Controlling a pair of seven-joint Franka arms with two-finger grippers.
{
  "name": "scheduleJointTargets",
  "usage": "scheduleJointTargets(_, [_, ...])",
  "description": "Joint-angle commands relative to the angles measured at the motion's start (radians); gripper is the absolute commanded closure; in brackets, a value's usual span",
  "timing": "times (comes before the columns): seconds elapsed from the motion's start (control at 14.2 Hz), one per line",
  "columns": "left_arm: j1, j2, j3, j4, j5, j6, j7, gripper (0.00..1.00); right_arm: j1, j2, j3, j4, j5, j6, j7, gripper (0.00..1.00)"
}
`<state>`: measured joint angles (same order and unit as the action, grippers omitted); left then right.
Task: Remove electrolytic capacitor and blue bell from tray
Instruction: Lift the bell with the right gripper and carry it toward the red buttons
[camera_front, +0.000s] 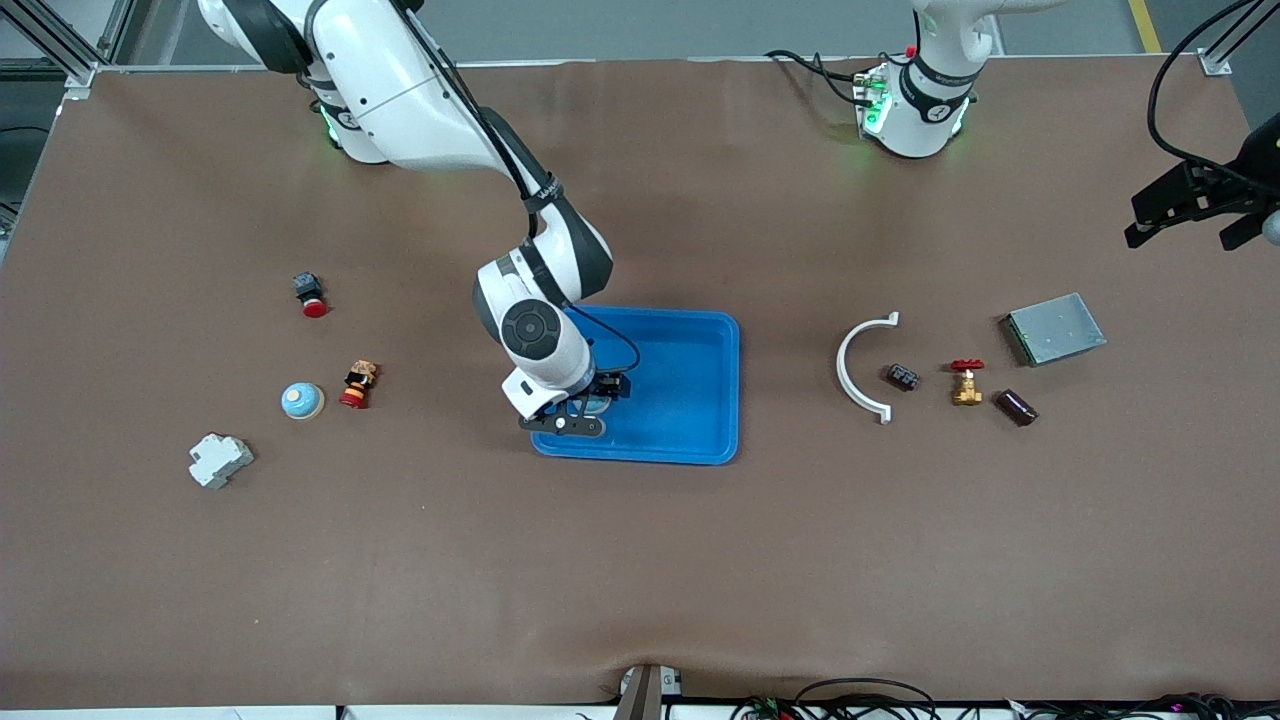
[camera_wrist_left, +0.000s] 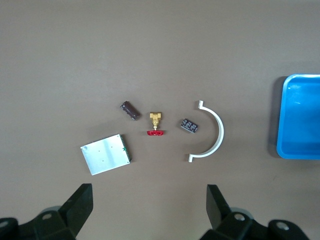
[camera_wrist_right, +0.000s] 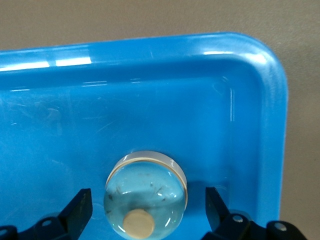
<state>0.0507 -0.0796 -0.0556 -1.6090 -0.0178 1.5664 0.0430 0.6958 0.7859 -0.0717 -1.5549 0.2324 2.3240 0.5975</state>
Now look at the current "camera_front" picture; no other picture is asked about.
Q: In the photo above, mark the blue dome bell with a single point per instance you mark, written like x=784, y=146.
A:
x=597, y=406
x=302, y=401

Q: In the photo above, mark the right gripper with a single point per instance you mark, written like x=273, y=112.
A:
x=604, y=383

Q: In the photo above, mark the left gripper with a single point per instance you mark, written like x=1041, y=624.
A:
x=1243, y=172

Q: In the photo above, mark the aluminium frame strut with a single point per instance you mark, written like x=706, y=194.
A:
x=1215, y=62
x=60, y=45

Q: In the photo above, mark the white circuit breaker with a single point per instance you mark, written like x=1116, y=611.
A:
x=219, y=460

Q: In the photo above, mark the grey metal table bracket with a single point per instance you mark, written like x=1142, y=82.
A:
x=645, y=695

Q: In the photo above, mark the white curved plastic clip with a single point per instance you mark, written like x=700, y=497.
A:
x=842, y=375

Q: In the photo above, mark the dark brown cylindrical capacitor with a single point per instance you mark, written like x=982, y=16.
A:
x=1015, y=407

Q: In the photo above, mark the small black capacitor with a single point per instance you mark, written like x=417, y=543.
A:
x=903, y=377

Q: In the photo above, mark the metal power supply box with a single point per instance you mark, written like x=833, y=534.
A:
x=1055, y=328

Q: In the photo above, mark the blue plastic tray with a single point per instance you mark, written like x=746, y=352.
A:
x=680, y=420

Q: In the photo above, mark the red mushroom push button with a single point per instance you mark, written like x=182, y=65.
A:
x=310, y=294

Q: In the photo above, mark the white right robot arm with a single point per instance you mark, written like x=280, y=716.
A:
x=400, y=90

